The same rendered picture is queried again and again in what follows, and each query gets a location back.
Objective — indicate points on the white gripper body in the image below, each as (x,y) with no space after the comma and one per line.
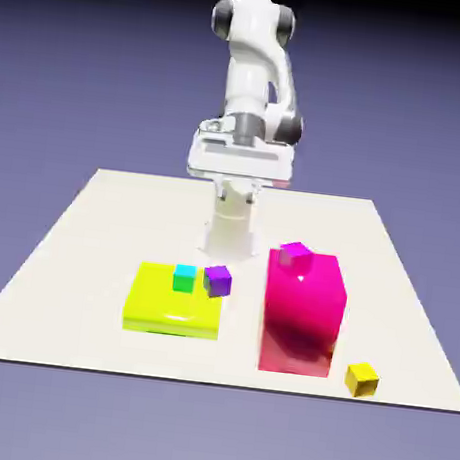
(239,162)

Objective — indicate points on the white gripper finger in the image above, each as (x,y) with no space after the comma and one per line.
(251,194)
(222,191)

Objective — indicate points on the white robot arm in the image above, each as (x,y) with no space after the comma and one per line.
(251,47)

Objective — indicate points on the small magenta cube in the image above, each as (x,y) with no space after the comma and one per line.
(295,255)

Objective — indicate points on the small purple cube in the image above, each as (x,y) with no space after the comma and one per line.
(218,281)

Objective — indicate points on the small cyan cube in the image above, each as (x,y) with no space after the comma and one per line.
(184,279)

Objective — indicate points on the small yellow cube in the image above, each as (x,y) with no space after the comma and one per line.
(362,380)

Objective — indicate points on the large pink box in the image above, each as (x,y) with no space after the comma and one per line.
(305,311)

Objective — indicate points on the large yellow-green box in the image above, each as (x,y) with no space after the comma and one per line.
(165,307)

